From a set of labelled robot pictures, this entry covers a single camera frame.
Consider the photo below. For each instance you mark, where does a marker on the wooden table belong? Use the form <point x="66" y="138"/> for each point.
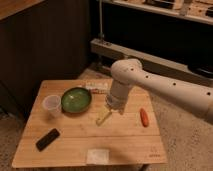
<point x="127" y="140"/>

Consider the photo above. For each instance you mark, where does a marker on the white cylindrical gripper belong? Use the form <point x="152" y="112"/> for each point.
<point x="116" y="99"/>

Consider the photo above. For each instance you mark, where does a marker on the white red small box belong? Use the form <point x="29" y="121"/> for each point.
<point x="98" y="88"/>

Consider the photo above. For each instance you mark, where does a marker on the black rectangular remote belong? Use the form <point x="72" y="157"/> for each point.
<point x="47" y="139"/>

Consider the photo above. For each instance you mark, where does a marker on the grey metal beam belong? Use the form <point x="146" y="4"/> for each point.
<point x="150" y="63"/>

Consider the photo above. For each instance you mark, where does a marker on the green bowl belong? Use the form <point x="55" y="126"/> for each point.
<point x="76" y="100"/>

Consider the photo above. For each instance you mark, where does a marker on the clear plastic cup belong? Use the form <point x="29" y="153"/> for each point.
<point x="52" y="104"/>

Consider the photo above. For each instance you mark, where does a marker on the vertical metal pole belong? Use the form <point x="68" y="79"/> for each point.
<point x="101" y="34"/>

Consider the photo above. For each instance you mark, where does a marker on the dark wooden cabinet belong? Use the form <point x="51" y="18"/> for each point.
<point x="48" y="41"/>

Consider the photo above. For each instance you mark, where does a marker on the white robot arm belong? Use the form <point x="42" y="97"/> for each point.
<point x="128" y="73"/>

